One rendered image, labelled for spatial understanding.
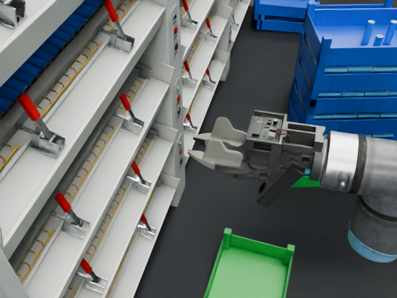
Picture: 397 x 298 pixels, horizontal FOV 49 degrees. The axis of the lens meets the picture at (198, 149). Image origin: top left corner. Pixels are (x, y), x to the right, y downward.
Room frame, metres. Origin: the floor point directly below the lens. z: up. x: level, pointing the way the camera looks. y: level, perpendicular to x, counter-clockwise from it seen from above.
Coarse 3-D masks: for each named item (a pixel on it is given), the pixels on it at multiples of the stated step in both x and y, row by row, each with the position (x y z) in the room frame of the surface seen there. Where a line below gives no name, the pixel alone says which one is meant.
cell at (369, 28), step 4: (372, 20) 1.05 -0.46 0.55; (368, 24) 1.04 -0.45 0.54; (372, 24) 1.04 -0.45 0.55; (368, 28) 1.04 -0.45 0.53; (372, 28) 1.04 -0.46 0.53; (368, 32) 1.04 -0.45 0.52; (364, 36) 1.04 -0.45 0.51; (368, 36) 1.04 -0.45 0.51; (364, 40) 1.04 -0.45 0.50; (368, 40) 1.04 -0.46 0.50
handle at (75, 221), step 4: (56, 196) 0.44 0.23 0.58; (60, 196) 0.44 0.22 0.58; (56, 200) 0.43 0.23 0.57; (60, 200) 0.43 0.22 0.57; (64, 200) 0.44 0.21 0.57; (60, 204) 0.43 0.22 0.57; (64, 204) 0.43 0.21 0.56; (68, 204) 0.44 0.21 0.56; (64, 208) 0.43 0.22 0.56; (68, 208) 0.43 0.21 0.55; (68, 212) 0.43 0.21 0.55; (72, 212) 0.43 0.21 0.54; (72, 216) 0.43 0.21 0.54; (76, 216) 0.43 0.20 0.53; (72, 220) 0.44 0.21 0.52; (76, 220) 0.43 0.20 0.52; (76, 224) 0.43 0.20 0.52
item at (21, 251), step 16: (128, 80) 0.80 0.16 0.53; (128, 96) 0.77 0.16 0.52; (112, 112) 0.70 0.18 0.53; (96, 128) 0.64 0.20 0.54; (80, 160) 0.56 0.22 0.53; (64, 176) 0.52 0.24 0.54; (64, 192) 0.49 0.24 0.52; (48, 208) 0.45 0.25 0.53; (32, 224) 0.41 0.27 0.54; (32, 240) 0.39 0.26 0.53; (16, 256) 0.36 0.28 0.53
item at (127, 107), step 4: (120, 96) 0.69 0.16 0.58; (124, 96) 0.69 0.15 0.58; (124, 100) 0.69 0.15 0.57; (124, 104) 0.69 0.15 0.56; (128, 104) 0.69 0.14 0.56; (128, 108) 0.69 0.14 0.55; (128, 112) 0.69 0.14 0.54; (132, 112) 0.69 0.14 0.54; (132, 116) 0.69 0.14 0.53; (132, 120) 0.68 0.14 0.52; (136, 120) 0.69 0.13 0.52
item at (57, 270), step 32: (160, 64) 0.86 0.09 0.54; (160, 96) 0.80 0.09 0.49; (96, 160) 0.59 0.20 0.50; (128, 160) 0.60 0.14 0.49; (96, 192) 0.51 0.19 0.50; (96, 224) 0.45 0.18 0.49; (32, 256) 0.37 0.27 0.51; (64, 256) 0.38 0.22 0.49; (32, 288) 0.32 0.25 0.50; (64, 288) 0.33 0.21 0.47
